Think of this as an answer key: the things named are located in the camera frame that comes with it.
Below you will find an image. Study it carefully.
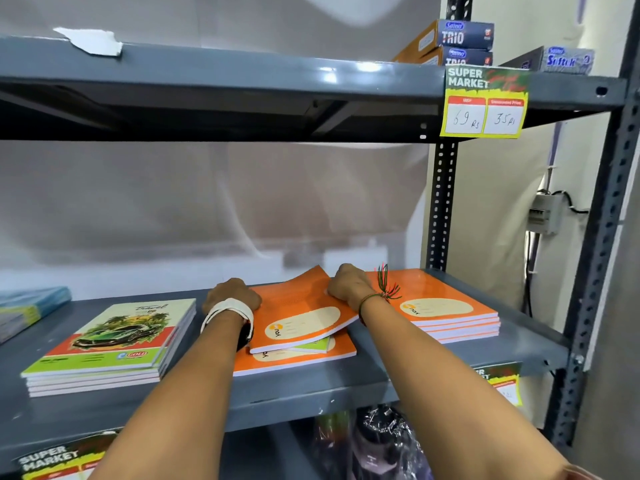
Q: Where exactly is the person's right hand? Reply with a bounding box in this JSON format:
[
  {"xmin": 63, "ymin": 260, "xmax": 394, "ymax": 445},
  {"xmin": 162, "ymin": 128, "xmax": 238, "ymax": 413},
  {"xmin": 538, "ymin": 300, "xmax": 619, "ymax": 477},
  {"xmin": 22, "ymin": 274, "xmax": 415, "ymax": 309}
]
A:
[{"xmin": 327, "ymin": 263, "xmax": 377, "ymax": 312}]

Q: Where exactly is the blue and orange box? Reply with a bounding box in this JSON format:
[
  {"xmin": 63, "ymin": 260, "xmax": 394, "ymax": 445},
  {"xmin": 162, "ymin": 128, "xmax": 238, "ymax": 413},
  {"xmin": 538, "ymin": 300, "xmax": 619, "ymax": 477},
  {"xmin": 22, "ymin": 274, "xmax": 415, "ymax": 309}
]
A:
[
  {"xmin": 392, "ymin": 46, "xmax": 494, "ymax": 67},
  {"xmin": 400, "ymin": 19, "xmax": 495, "ymax": 60}
]

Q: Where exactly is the green red thread bracelet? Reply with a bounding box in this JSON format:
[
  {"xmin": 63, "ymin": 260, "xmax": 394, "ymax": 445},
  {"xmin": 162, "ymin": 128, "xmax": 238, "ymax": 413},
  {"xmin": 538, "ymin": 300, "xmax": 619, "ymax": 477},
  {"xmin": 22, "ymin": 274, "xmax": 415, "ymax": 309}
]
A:
[{"xmin": 358, "ymin": 264, "xmax": 403, "ymax": 326}]

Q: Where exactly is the blue plastic-wrapped notebook pack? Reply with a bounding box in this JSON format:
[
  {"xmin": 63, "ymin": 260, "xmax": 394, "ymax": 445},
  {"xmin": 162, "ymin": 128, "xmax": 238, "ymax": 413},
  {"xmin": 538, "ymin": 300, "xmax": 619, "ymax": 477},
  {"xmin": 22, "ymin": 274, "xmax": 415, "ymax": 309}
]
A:
[{"xmin": 0, "ymin": 286, "xmax": 73, "ymax": 344}]

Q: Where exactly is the torn white paper tape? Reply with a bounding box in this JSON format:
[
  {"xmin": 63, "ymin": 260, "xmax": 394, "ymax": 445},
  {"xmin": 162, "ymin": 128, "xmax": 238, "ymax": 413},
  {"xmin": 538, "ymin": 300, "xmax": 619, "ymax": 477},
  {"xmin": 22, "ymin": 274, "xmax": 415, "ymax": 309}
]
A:
[{"xmin": 52, "ymin": 27, "xmax": 124, "ymax": 58}]

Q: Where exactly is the person's left hand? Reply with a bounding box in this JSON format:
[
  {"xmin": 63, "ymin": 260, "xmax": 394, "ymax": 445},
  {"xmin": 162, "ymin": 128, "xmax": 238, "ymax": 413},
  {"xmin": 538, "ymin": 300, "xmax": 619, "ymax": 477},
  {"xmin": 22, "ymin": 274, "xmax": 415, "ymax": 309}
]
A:
[{"xmin": 201, "ymin": 278, "xmax": 263, "ymax": 318}]

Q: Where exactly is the orange notebook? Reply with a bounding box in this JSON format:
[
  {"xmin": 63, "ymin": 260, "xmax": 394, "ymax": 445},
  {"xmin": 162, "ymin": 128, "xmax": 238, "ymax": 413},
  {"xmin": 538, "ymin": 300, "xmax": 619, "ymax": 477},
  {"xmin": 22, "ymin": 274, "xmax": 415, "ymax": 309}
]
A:
[
  {"xmin": 417, "ymin": 319, "xmax": 501, "ymax": 333},
  {"xmin": 248, "ymin": 265, "xmax": 360, "ymax": 355},
  {"xmin": 366, "ymin": 268, "xmax": 500, "ymax": 326},
  {"xmin": 436, "ymin": 330, "xmax": 501, "ymax": 344},
  {"xmin": 427, "ymin": 325, "xmax": 501, "ymax": 338},
  {"xmin": 232, "ymin": 331, "xmax": 358, "ymax": 378}
]

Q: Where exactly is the translucent plastic sheet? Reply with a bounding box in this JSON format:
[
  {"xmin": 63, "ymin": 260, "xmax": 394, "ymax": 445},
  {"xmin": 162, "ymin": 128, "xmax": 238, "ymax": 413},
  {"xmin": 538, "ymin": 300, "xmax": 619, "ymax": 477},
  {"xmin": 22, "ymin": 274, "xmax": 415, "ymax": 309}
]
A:
[{"xmin": 0, "ymin": 0, "xmax": 443, "ymax": 300}]

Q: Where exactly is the colourful plastic-wrapped item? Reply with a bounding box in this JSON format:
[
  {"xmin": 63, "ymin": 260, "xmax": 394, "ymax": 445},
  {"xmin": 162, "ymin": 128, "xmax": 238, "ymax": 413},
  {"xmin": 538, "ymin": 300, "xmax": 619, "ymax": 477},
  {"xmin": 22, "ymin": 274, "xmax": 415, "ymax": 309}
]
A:
[{"xmin": 309, "ymin": 411, "xmax": 353, "ymax": 480}]

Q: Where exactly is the green notebook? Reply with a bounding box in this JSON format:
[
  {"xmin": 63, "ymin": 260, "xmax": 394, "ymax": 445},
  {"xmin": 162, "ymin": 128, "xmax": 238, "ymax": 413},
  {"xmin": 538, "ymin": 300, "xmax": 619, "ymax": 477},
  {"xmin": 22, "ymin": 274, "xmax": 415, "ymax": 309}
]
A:
[{"xmin": 287, "ymin": 336, "xmax": 337, "ymax": 355}]

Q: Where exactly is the grey metal shelving rack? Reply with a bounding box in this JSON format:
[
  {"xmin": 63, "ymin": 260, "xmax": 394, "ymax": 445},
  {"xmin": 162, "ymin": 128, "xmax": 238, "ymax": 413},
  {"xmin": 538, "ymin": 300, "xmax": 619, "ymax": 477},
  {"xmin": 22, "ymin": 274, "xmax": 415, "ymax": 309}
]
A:
[{"xmin": 0, "ymin": 0, "xmax": 640, "ymax": 480}]

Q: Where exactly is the pink sleeve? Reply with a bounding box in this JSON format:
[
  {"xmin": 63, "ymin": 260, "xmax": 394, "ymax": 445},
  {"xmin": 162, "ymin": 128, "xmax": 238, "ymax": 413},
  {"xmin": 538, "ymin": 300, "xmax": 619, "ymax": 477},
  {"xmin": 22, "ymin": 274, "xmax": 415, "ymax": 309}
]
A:
[{"xmin": 562, "ymin": 464, "xmax": 603, "ymax": 480}]

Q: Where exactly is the dark plastic-wrapped item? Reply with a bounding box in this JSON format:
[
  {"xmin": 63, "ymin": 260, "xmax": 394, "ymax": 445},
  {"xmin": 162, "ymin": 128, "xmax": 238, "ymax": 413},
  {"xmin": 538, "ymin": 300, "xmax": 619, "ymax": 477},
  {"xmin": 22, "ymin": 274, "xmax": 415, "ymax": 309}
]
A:
[{"xmin": 349, "ymin": 405, "xmax": 427, "ymax": 480}]

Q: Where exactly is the black cable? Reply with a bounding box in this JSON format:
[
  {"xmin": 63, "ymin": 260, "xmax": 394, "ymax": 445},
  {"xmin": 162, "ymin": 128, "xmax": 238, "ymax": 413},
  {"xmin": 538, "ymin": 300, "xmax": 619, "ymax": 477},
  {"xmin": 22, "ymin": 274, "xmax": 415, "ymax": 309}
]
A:
[{"xmin": 521, "ymin": 190, "xmax": 591, "ymax": 318}]

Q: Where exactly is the silver and blue box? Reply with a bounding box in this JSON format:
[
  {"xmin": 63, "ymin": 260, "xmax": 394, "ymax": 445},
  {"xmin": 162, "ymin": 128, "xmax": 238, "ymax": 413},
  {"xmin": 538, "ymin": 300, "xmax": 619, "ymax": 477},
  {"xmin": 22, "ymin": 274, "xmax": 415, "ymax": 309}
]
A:
[{"xmin": 500, "ymin": 45, "xmax": 596, "ymax": 76}]

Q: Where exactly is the yellow price tag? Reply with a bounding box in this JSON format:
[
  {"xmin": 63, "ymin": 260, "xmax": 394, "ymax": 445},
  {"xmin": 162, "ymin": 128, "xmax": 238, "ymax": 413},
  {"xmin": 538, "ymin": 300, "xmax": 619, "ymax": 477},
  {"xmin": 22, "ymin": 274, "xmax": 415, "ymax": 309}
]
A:
[
  {"xmin": 470, "ymin": 362, "xmax": 524, "ymax": 408},
  {"xmin": 15, "ymin": 429, "xmax": 122, "ymax": 480},
  {"xmin": 439, "ymin": 65, "xmax": 531, "ymax": 140}
]

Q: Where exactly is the person's right forearm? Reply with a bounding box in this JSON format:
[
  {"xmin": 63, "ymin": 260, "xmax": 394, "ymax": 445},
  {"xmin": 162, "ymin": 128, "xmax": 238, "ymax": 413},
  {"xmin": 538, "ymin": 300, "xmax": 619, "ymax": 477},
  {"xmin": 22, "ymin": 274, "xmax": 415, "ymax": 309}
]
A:
[{"xmin": 359, "ymin": 295, "xmax": 570, "ymax": 480}]

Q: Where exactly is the white electrical box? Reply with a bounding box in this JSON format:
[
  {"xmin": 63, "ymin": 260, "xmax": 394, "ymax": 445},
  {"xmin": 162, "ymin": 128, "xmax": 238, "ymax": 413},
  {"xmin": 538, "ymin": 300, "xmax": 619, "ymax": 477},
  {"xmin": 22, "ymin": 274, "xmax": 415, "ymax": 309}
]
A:
[{"xmin": 528, "ymin": 191, "xmax": 566, "ymax": 236}]

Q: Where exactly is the car print notebook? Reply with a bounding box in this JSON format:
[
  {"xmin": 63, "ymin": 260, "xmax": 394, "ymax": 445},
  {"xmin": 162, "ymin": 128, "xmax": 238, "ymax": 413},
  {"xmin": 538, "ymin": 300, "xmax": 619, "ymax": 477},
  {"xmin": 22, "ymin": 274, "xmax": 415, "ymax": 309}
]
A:
[
  {"xmin": 20, "ymin": 298, "xmax": 197, "ymax": 379},
  {"xmin": 26, "ymin": 317, "xmax": 196, "ymax": 391},
  {"xmin": 27, "ymin": 322, "xmax": 193, "ymax": 398},
  {"xmin": 25, "ymin": 310, "xmax": 197, "ymax": 385}
]

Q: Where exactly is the person's left forearm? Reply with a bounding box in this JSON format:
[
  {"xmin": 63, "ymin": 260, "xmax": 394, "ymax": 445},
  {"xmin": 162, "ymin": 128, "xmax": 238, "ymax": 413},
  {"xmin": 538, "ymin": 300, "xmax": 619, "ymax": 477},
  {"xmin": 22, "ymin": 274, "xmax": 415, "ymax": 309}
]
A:
[{"xmin": 100, "ymin": 311, "xmax": 253, "ymax": 480}]

